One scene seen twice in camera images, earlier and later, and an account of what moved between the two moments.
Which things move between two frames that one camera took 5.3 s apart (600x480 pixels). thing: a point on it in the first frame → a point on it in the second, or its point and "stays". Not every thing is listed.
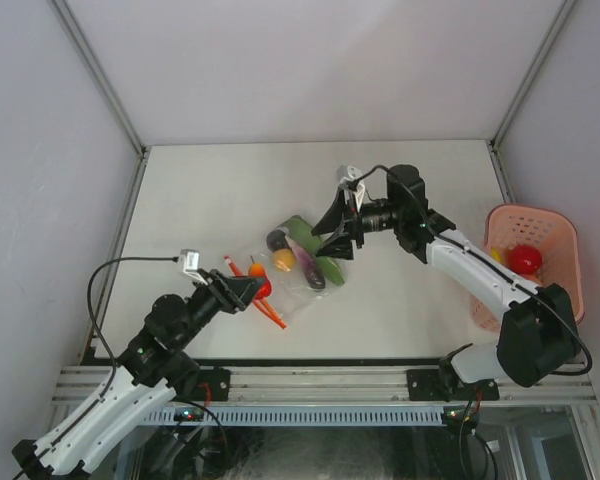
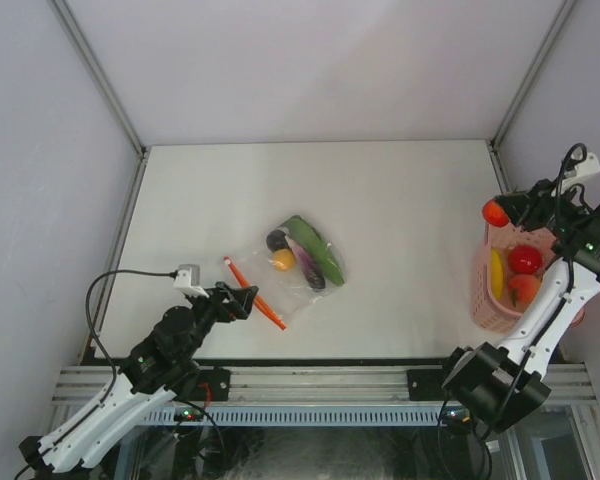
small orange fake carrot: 256,270 → 494,214
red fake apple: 525,259 stays
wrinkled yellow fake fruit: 283,259 stays
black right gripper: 334,215 → 526,209
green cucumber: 297,229 stays
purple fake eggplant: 277,240 stays
